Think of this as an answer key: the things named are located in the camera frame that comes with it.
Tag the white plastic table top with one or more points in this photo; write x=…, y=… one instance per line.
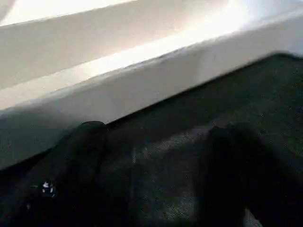
x=142, y=61

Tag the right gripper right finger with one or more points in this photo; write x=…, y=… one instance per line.
x=251, y=179

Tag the black work mat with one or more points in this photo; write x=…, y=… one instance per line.
x=213, y=132

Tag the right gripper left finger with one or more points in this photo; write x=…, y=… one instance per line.
x=61, y=184

